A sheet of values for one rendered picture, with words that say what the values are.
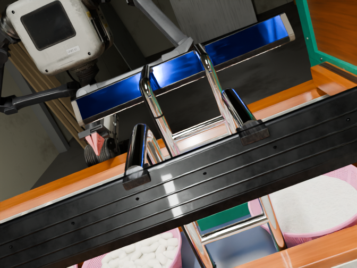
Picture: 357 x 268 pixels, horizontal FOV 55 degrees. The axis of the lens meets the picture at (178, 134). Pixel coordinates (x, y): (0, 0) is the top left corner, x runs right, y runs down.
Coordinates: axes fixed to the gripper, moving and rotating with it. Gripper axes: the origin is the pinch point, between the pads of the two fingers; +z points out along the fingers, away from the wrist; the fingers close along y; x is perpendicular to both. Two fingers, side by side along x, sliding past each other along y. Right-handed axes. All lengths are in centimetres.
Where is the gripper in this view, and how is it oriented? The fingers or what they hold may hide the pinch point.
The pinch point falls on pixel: (98, 153)
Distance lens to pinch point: 129.7
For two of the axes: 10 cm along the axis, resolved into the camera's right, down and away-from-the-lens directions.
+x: 2.6, 3.7, 8.9
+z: 2.7, 8.6, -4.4
